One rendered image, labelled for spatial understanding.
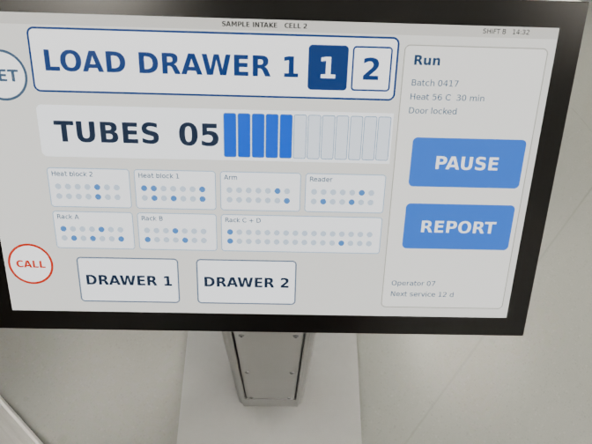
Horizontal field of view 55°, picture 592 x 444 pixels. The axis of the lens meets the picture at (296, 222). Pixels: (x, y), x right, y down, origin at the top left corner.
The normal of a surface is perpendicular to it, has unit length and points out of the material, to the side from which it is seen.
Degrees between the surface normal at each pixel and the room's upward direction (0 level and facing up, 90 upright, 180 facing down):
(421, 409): 0
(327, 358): 5
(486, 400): 0
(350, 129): 50
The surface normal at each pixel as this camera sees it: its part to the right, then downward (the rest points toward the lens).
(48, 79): 0.02, 0.36
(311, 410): 0.04, -0.48
